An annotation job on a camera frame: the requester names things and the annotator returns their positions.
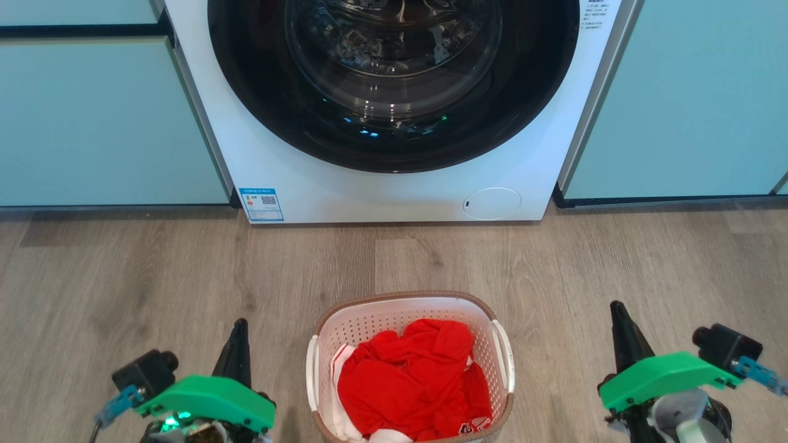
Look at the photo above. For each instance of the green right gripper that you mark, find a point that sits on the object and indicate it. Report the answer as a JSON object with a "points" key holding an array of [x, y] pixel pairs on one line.
{"points": [[659, 375]]}

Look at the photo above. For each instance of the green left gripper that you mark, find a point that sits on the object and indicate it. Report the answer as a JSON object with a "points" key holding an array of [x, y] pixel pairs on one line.
{"points": [[209, 397]]}

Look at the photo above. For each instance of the white plastic laundry basket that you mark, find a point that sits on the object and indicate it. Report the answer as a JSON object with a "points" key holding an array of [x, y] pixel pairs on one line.
{"points": [[369, 320]]}

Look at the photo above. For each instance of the white garment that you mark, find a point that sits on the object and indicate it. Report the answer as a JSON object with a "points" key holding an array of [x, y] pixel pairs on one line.
{"points": [[340, 424]]}

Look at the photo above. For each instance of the blue energy label sticker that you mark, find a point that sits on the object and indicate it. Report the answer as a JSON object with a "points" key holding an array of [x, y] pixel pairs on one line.
{"points": [[261, 204]]}

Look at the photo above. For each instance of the red mesh garment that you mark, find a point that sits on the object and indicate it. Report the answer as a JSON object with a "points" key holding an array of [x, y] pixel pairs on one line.
{"points": [[412, 381]]}

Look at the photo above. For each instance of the round white filter cover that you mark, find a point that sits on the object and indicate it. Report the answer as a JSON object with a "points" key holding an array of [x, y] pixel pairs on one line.
{"points": [[492, 203]]}

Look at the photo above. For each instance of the narrow pale teal cabinet edge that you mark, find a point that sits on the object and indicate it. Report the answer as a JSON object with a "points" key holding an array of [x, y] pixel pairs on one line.
{"points": [[783, 186]]}

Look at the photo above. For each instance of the white front-load washing machine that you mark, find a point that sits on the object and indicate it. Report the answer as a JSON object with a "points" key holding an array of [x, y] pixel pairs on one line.
{"points": [[400, 197]]}

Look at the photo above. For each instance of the large pale teal cabinet panel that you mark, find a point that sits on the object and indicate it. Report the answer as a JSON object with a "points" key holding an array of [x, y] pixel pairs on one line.
{"points": [[689, 98]]}

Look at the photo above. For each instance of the round black washer door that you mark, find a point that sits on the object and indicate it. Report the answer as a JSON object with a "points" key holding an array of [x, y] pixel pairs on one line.
{"points": [[252, 92]]}

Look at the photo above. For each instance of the pale teal cabinet door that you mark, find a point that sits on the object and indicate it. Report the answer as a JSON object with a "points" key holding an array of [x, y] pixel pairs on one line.
{"points": [[98, 123]]}

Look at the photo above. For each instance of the small printed text label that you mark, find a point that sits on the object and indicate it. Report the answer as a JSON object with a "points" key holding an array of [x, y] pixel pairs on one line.
{"points": [[600, 15]]}

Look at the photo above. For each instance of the pale teal cabinet drawer front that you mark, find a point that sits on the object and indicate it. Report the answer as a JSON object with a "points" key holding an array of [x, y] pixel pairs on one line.
{"points": [[68, 11]]}

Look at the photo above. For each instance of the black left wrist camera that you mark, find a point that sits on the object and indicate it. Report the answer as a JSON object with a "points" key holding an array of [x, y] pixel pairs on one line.
{"points": [[144, 372]]}

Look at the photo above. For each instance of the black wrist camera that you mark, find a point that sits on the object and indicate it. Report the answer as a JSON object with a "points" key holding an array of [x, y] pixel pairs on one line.
{"points": [[726, 347], [144, 372]]}

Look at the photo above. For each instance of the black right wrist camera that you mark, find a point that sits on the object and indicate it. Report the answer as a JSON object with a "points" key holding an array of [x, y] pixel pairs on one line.
{"points": [[726, 347]]}

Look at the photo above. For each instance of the blue left camera connector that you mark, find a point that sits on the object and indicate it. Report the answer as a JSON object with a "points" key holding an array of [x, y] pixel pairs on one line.
{"points": [[120, 403]]}

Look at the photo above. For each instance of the blue camera connector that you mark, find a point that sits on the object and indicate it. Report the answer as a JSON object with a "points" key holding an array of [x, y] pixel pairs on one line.
{"points": [[120, 403], [760, 372]]}

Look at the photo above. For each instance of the blue right camera connector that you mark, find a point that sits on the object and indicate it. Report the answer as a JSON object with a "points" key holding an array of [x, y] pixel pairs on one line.
{"points": [[760, 372]]}

